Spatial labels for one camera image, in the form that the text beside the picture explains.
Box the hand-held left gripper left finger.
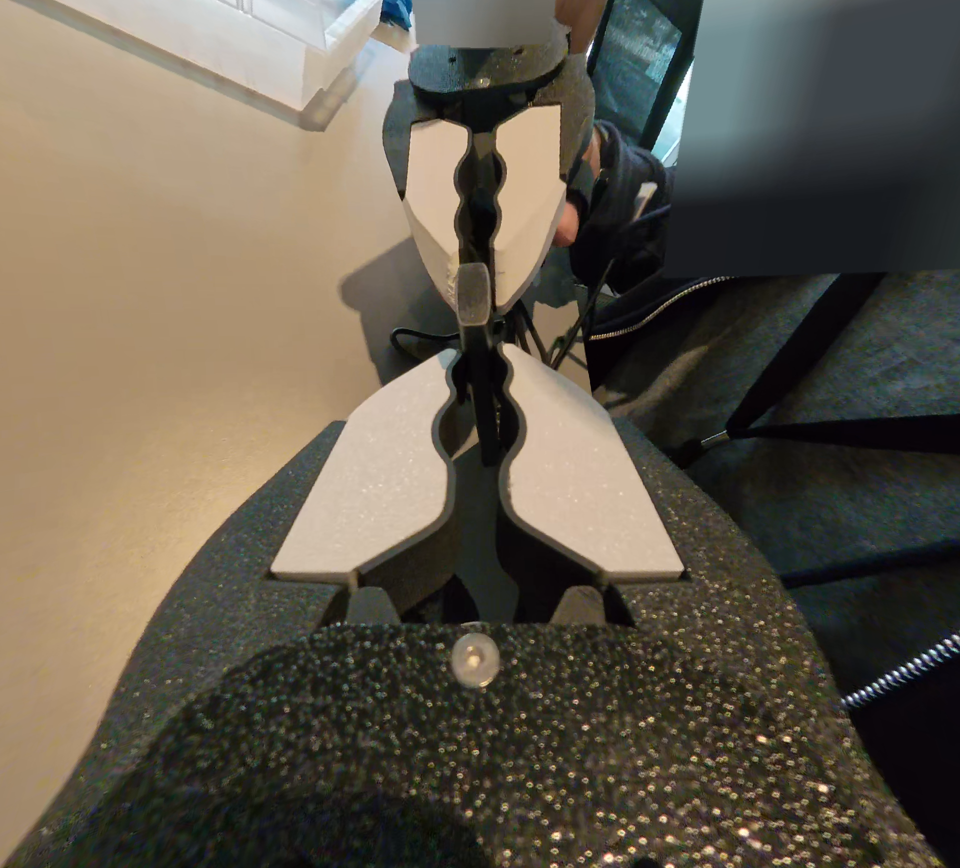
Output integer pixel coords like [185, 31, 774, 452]
[269, 346, 466, 617]

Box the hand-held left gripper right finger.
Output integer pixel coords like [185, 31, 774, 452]
[489, 346, 685, 617]

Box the person's torso in dark jacket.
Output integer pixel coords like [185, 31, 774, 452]
[582, 268, 960, 749]

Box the person's right hand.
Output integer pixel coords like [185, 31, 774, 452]
[552, 126, 604, 248]

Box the grey usb hub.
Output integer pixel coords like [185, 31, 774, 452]
[453, 262, 505, 467]

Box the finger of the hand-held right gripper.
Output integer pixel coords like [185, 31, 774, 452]
[483, 103, 567, 314]
[401, 117, 481, 311]

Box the black office chair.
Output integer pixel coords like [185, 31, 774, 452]
[588, 0, 709, 152]

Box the person's right forearm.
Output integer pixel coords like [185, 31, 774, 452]
[578, 123, 679, 296]

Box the black usb cable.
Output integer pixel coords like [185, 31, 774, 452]
[387, 201, 639, 377]

